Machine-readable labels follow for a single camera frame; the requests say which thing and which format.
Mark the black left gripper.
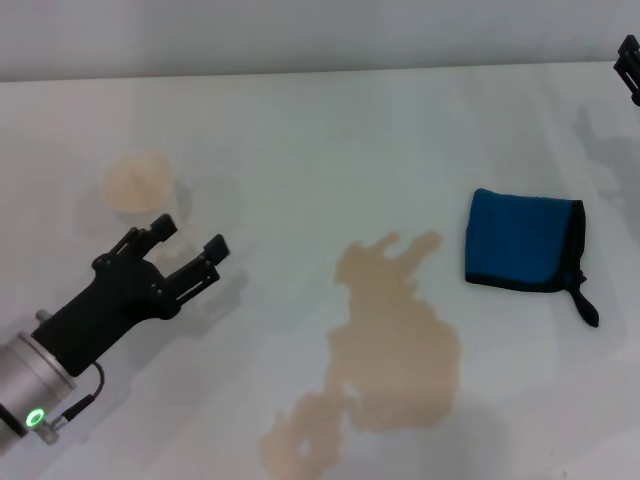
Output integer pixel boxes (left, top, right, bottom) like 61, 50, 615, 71
32, 213, 231, 379

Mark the white paper cup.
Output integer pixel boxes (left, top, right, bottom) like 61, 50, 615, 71
99, 149, 185, 251

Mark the blue rag with black trim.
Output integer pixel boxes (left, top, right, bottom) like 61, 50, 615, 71
463, 187, 601, 329

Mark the brown water stain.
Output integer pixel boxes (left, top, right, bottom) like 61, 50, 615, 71
257, 229, 464, 479

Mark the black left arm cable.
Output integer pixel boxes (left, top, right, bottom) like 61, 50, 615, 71
62, 362, 106, 419

